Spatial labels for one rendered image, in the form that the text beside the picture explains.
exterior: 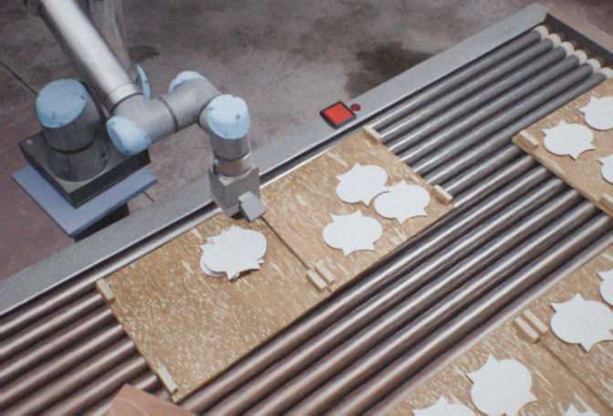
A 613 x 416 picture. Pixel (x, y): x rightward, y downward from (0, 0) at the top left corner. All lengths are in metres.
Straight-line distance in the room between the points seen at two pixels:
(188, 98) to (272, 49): 2.34
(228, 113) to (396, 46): 2.52
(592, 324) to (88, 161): 1.25
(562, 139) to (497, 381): 0.76
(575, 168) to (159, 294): 1.12
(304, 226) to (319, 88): 1.80
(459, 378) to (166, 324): 0.64
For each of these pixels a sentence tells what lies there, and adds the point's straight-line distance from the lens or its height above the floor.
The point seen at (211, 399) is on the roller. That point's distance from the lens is 1.56.
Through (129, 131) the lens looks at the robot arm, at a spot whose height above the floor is 1.41.
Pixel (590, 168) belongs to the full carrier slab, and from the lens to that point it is 2.02.
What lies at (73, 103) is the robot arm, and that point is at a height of 1.16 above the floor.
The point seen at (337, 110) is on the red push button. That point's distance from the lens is 2.02.
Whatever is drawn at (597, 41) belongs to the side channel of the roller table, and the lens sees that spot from 2.40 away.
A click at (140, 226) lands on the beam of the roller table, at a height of 0.91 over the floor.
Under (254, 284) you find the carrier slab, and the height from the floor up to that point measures 0.94.
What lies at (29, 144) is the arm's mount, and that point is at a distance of 2.03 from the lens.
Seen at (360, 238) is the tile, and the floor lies 0.94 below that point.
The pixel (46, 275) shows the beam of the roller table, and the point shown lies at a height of 0.91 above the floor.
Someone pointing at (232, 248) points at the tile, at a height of 0.97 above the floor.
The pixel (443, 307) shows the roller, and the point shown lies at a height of 0.92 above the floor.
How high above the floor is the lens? 2.34
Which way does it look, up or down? 50 degrees down
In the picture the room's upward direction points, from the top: 2 degrees clockwise
